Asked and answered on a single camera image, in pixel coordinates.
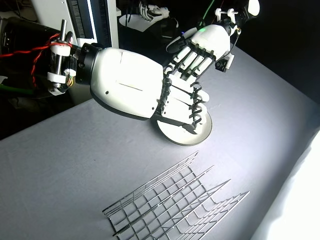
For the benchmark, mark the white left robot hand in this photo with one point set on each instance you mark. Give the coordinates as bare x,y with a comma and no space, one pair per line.
212,40

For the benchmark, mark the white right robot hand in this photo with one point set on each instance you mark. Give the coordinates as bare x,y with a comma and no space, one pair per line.
125,82

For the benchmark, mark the white sheet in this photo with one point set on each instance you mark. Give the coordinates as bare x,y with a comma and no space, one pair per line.
137,22

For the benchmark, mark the spare white skeletal hand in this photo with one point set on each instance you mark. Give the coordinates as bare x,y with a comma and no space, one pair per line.
152,10

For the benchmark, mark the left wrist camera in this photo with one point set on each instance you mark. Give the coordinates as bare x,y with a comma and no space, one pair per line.
223,63

